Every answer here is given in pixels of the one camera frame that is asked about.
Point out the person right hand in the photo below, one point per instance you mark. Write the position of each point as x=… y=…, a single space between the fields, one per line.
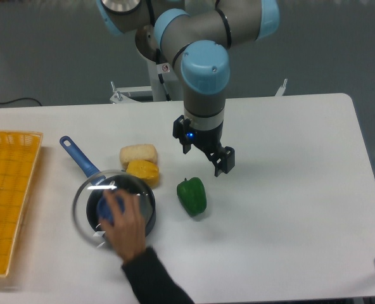
x=126 y=233

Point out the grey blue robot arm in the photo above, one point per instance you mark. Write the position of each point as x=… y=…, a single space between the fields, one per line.
x=196 y=48

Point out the yellow wicker basket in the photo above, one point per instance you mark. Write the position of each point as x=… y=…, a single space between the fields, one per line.
x=19 y=152

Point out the beige bread loaf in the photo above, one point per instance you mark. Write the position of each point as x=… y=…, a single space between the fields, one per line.
x=145 y=152

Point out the green bell pepper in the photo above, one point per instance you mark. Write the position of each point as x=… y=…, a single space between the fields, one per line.
x=191 y=193

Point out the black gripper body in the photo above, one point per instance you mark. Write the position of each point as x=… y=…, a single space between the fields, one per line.
x=206 y=141

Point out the yellow bell pepper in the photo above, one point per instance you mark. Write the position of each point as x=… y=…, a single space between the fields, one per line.
x=145 y=170

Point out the right forearm dark sleeve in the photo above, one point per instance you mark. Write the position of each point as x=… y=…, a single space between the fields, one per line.
x=150 y=281

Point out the glass lid blue knob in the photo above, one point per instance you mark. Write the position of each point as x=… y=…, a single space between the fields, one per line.
x=89 y=205

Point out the white bracket behind table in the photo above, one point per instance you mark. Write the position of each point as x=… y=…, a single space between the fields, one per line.
x=282 y=88

